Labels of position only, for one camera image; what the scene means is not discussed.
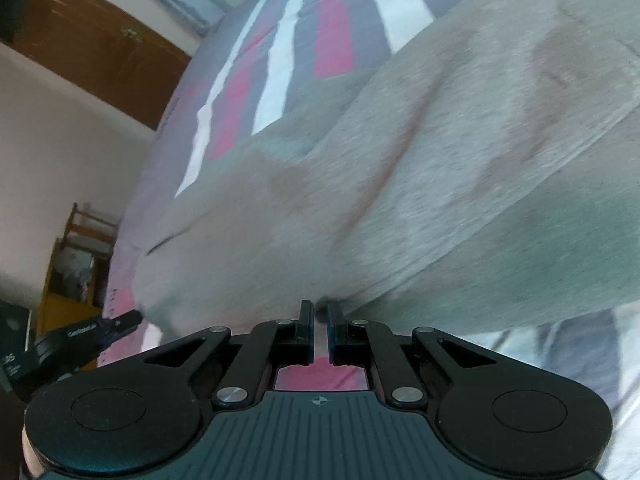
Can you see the striped bed sheet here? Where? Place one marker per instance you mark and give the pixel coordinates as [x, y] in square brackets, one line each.
[252, 71]

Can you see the brown wooden door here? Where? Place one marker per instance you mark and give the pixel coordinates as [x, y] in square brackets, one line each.
[99, 48]

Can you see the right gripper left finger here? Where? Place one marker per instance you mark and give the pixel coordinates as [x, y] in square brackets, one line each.
[259, 355]

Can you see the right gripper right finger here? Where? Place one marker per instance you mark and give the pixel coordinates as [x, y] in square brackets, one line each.
[373, 347]

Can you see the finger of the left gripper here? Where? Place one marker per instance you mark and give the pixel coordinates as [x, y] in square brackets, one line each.
[117, 324]

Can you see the wooden shelf cabinet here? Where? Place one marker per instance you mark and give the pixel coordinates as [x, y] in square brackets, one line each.
[75, 287]

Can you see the small wooden chair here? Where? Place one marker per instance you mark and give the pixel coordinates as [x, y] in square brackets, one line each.
[90, 233]

